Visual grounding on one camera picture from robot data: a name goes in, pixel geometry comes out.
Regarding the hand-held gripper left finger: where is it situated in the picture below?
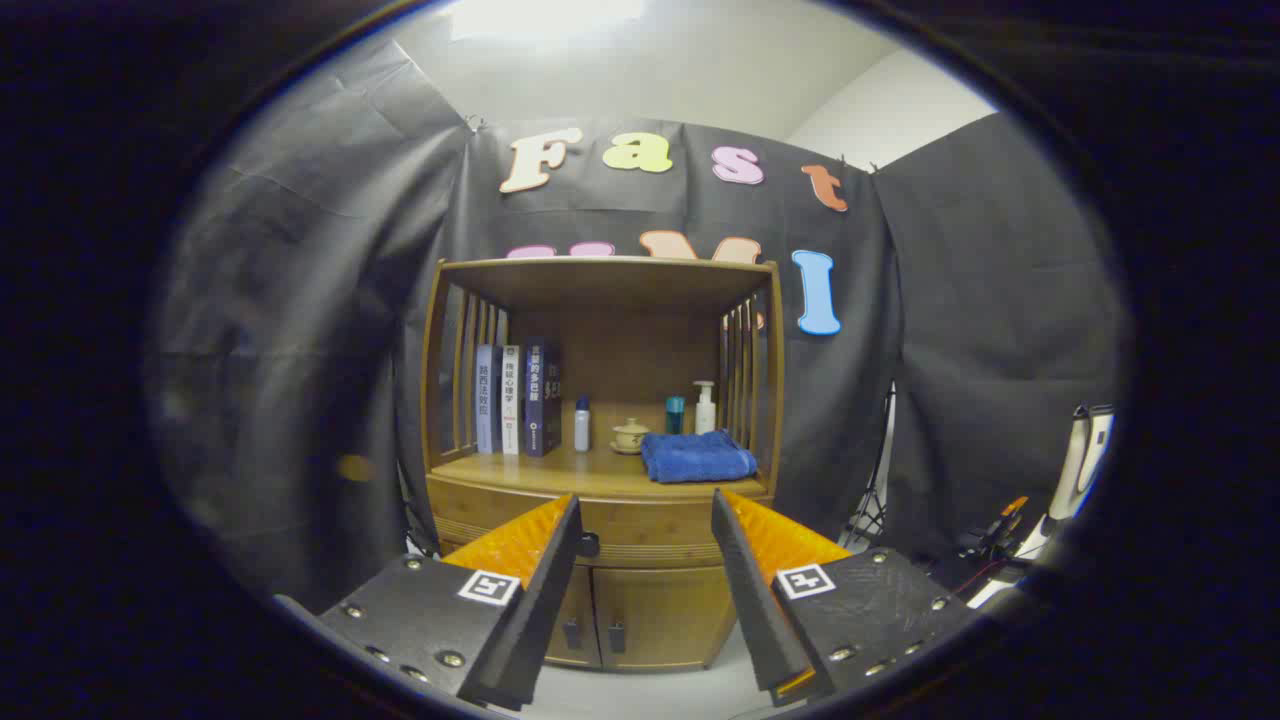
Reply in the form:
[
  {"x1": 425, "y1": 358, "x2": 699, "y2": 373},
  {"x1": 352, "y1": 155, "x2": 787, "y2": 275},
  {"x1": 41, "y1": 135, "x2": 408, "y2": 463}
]
[{"x1": 318, "y1": 493, "x2": 585, "y2": 713}]

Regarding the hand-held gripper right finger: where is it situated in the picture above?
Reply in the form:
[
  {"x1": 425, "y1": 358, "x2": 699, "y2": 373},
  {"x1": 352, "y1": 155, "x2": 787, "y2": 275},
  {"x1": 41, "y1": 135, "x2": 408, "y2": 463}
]
[{"x1": 710, "y1": 488, "x2": 979, "y2": 709}]

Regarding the wooden drawer with black knob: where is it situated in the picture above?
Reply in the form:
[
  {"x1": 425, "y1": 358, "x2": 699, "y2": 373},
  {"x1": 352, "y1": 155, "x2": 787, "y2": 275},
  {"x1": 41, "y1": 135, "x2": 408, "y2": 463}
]
[{"x1": 428, "y1": 475, "x2": 776, "y2": 569}]

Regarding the wooden cabinet door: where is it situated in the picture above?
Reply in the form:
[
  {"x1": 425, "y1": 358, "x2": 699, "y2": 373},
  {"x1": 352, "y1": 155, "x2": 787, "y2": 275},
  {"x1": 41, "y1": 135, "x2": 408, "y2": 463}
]
[
  {"x1": 592, "y1": 566, "x2": 739, "y2": 671},
  {"x1": 545, "y1": 565, "x2": 603, "y2": 669}
]

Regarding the wooden countertop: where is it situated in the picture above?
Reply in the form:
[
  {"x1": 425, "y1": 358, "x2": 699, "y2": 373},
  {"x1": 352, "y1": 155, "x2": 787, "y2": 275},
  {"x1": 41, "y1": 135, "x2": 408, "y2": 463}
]
[{"x1": 432, "y1": 445, "x2": 773, "y2": 501}]

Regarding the wooden cabinet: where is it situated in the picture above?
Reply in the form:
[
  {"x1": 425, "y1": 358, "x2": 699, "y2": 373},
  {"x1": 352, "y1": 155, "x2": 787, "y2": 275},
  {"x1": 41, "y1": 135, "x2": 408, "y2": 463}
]
[{"x1": 420, "y1": 256, "x2": 786, "y2": 673}]

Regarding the folded blue towel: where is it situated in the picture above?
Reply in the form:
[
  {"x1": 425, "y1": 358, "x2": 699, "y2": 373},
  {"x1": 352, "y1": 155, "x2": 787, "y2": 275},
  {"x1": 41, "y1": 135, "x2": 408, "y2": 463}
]
[{"x1": 640, "y1": 430, "x2": 759, "y2": 485}]

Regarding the white book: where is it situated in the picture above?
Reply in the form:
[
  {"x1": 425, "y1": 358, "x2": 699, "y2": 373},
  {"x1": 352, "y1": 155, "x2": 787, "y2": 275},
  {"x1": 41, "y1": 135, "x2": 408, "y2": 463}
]
[{"x1": 500, "y1": 345, "x2": 523, "y2": 456}]

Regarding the dark blue book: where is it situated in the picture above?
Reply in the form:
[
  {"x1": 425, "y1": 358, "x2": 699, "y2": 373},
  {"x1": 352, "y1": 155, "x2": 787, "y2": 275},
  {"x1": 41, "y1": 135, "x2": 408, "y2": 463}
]
[{"x1": 522, "y1": 337, "x2": 563, "y2": 458}]

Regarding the light blue book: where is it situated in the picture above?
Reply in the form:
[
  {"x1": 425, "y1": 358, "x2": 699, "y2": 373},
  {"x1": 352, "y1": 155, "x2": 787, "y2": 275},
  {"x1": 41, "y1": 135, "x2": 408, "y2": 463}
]
[{"x1": 474, "y1": 344, "x2": 504, "y2": 455}]

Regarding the white machine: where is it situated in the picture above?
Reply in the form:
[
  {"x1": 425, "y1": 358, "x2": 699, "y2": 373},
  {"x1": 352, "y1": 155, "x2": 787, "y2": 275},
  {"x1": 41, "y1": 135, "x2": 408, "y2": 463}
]
[{"x1": 1045, "y1": 403, "x2": 1114, "y2": 531}]

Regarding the red cable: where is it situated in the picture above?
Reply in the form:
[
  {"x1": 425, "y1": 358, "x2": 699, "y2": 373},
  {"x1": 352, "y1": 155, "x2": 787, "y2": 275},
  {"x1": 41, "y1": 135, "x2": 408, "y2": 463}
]
[{"x1": 950, "y1": 545, "x2": 1041, "y2": 601}]

